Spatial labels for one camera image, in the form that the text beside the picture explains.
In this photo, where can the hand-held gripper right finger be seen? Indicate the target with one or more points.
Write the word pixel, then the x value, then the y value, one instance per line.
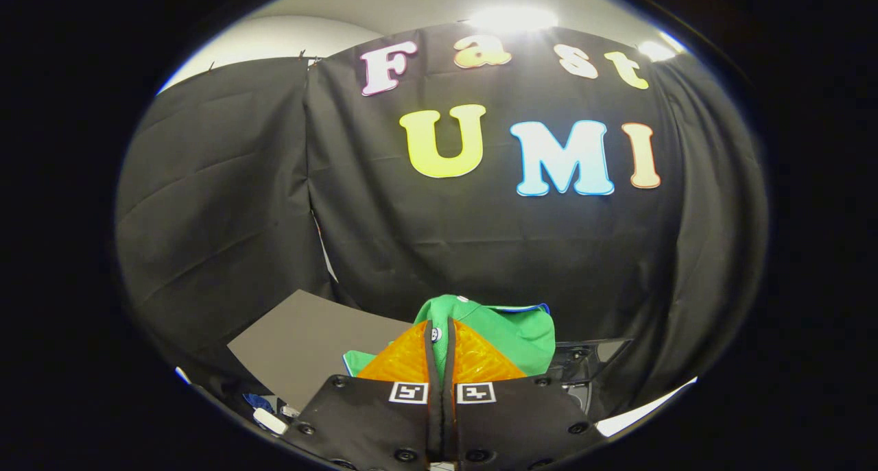
pixel 449 361

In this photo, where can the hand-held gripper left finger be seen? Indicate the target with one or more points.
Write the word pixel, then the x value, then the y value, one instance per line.
pixel 430 361

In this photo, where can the green polo shirt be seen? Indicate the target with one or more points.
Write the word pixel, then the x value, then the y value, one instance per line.
pixel 514 334

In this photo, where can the black backdrop cloth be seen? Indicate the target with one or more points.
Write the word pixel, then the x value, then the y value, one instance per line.
pixel 480 251

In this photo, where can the dark grey cabinet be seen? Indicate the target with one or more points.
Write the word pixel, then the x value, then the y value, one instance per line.
pixel 309 347

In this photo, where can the small white object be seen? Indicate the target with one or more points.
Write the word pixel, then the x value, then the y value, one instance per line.
pixel 269 421

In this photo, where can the round ceiling light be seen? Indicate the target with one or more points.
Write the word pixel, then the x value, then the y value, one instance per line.
pixel 511 18

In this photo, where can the small ceiling light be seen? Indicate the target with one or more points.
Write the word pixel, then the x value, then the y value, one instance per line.
pixel 655 50

